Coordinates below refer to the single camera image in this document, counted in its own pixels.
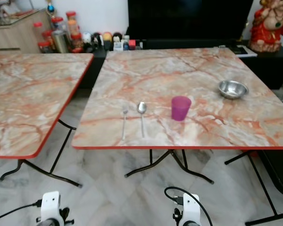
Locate red and gold statue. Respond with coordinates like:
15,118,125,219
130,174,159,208
249,0,283,53

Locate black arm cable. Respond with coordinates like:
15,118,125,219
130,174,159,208
0,201,42,226
164,186,214,226

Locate silver metal fork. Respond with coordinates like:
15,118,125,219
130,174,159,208
121,105,129,140

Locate white flat tray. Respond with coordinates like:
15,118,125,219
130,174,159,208
219,45,258,58

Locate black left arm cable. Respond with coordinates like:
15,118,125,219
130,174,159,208
0,201,42,226

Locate red lid plastic jar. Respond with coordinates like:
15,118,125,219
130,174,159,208
52,17,65,32
71,33,83,52
33,22,44,43
66,11,81,36
38,41,50,53

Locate black chair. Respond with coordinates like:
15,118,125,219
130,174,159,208
257,151,283,198

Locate steel canister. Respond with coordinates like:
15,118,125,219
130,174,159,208
52,30,70,53

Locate black flat television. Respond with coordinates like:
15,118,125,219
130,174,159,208
127,0,254,41

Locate yellow round figurine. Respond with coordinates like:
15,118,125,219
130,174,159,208
102,32,113,48

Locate silver metal spoon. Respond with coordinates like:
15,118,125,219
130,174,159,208
137,102,148,138

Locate light wooden cabinet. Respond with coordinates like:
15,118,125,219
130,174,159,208
0,10,52,53

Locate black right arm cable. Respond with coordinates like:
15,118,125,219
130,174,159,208
164,186,214,226

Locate purple plastic cup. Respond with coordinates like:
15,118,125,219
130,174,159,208
171,96,192,121

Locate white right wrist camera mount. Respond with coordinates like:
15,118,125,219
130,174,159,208
182,193,201,226

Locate stainless steel bowl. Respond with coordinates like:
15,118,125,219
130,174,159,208
218,80,249,100

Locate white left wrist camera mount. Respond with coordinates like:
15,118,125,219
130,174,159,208
41,191,62,222

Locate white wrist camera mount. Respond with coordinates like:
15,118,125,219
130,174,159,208
182,193,201,226
41,191,62,222

